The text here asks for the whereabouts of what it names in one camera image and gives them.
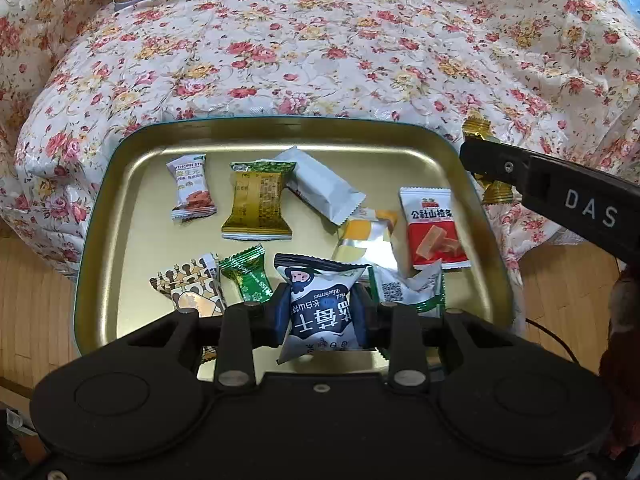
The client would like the green white triangle packet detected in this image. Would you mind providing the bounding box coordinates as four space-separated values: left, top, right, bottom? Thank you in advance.
369 260 446 318

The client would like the green candy wrapper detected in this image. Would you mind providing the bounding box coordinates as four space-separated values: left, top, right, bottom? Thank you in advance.
219 244 273 302

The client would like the brown patterned snack packet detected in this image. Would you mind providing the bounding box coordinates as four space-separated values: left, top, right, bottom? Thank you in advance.
148 251 228 364

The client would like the blue white milk packet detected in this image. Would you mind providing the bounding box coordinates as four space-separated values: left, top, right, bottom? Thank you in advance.
273 254 367 364

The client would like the red hawthorn strip packet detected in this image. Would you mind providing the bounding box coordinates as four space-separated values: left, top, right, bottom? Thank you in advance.
399 188 471 270

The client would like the yellow silver snack packet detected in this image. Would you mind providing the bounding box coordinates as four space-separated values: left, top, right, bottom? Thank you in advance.
332 207 398 272

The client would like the small gold candy packet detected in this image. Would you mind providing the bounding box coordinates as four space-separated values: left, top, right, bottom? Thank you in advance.
460 115 514 205

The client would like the gold green snack packet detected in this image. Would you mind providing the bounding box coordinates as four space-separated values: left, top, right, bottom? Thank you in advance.
221 159 296 240

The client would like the white nut snack packet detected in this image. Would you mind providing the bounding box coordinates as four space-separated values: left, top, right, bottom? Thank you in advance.
167 154 217 221

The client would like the white long snack packet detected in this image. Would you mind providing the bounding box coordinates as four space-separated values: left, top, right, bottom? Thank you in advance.
274 146 366 226

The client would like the gold empty tin tray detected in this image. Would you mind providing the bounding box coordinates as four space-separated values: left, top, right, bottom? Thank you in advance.
72 116 516 386

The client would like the floral sofa cover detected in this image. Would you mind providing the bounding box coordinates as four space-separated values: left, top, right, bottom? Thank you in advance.
1 0 639 276

